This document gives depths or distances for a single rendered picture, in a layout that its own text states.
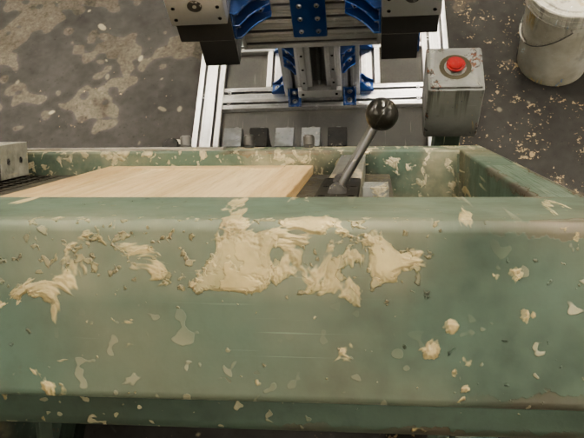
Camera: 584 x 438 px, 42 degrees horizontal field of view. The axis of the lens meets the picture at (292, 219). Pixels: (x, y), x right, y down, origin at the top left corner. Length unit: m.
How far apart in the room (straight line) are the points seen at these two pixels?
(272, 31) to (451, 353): 1.70
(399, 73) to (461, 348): 2.26
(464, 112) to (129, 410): 1.22
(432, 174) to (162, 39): 1.78
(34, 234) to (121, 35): 2.81
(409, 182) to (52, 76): 1.90
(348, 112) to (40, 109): 1.21
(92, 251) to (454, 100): 1.34
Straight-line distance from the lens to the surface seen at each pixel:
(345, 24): 2.02
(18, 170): 1.71
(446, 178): 1.60
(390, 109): 0.88
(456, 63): 1.69
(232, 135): 1.82
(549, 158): 2.74
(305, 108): 2.54
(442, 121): 1.75
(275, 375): 0.41
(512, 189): 1.00
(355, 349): 0.40
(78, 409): 0.69
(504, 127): 2.79
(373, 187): 1.12
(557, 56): 2.80
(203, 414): 0.66
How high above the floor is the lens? 2.21
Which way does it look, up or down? 60 degrees down
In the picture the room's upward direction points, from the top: 10 degrees counter-clockwise
